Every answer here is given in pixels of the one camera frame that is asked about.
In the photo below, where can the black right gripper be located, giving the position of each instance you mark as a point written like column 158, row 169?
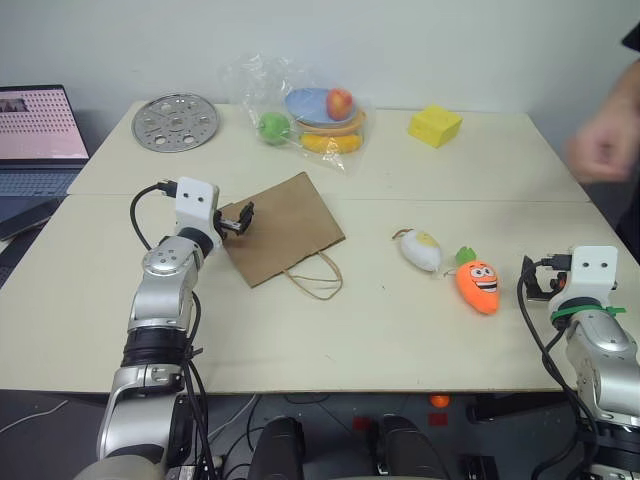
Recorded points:
column 552, row 282

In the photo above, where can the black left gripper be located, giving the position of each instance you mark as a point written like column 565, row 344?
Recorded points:
column 226, row 223

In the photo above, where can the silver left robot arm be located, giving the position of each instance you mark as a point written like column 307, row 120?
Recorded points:
column 160, row 300

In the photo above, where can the person's bare forearm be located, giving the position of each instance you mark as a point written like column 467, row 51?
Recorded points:
column 627, row 92

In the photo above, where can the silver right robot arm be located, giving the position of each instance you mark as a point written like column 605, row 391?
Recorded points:
column 605, row 360

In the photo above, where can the brown paper bag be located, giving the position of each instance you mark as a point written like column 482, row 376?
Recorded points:
column 285, row 227

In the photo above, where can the clear plastic bag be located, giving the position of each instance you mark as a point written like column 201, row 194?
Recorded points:
column 260, row 80

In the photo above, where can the person's bare hand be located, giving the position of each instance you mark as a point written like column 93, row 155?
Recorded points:
column 600, row 150

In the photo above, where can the orange carrot plush toy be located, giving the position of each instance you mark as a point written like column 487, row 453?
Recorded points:
column 479, row 287

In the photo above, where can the green zip tie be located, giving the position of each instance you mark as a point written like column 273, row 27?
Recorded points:
column 585, row 311

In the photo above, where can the green apple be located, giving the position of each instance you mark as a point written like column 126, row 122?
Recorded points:
column 274, row 128

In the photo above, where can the white plush toy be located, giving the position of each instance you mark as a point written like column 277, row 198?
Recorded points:
column 422, row 250

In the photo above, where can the yellow toy fruit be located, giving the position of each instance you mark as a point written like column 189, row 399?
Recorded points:
column 330, row 143

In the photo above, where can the perforated steel steamer plate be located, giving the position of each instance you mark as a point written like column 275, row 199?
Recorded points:
column 175, row 121

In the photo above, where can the blue plate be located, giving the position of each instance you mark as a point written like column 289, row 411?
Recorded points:
column 307, row 105

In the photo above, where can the red apple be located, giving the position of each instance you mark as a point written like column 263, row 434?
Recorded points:
column 340, row 103

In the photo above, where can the orange round knob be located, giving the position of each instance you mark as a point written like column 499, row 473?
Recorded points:
column 440, row 400

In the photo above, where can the orange plate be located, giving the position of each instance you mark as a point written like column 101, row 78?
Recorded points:
column 360, row 120

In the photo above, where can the yellow cheese block toy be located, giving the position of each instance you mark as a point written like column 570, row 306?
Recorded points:
column 434, row 125

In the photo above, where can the dark rounded shape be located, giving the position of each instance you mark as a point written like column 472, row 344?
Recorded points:
column 407, row 450
column 278, row 450

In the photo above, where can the grey laptop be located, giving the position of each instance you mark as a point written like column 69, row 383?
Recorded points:
column 35, row 145

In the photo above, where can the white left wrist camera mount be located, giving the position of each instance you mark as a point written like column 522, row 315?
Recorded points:
column 196, row 200

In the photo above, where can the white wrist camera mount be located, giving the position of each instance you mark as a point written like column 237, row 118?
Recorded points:
column 196, row 200
column 592, row 272

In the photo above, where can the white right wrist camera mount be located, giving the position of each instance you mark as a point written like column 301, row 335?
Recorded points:
column 592, row 272

